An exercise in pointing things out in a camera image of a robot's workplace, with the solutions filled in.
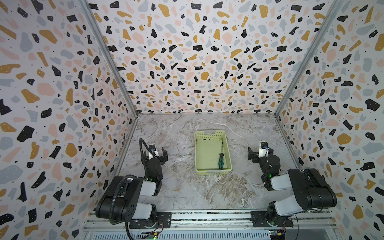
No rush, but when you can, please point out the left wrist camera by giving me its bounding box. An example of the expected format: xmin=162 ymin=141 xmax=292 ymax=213
xmin=149 ymin=145 xmax=159 ymax=158

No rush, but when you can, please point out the green black screwdriver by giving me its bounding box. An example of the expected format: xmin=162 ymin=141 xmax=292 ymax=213
xmin=218 ymin=143 xmax=224 ymax=170

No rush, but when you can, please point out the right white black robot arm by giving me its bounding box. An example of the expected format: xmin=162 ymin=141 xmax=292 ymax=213
xmin=248 ymin=142 xmax=337 ymax=226

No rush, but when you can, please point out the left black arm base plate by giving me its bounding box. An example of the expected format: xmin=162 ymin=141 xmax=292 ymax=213
xmin=129 ymin=212 xmax=172 ymax=230

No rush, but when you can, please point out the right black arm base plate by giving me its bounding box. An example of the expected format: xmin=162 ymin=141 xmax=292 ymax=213
xmin=251 ymin=211 xmax=294 ymax=228

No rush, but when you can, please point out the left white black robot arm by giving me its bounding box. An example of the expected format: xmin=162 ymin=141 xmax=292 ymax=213
xmin=96 ymin=145 xmax=169 ymax=228

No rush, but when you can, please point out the black corrugated cable hose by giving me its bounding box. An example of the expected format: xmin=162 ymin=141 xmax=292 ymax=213
xmin=108 ymin=137 xmax=157 ymax=240

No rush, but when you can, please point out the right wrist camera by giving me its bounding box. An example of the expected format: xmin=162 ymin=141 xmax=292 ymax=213
xmin=259 ymin=142 xmax=269 ymax=158

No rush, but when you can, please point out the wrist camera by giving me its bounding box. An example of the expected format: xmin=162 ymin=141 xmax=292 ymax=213
xmin=149 ymin=145 xmax=159 ymax=158
xmin=259 ymin=142 xmax=269 ymax=158

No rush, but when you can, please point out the light green plastic bin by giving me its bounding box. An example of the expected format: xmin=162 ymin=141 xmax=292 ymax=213
xmin=194 ymin=130 xmax=233 ymax=176

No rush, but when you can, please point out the aluminium mounting rail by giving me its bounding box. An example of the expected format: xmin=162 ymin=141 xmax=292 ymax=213
xmin=80 ymin=209 xmax=343 ymax=240

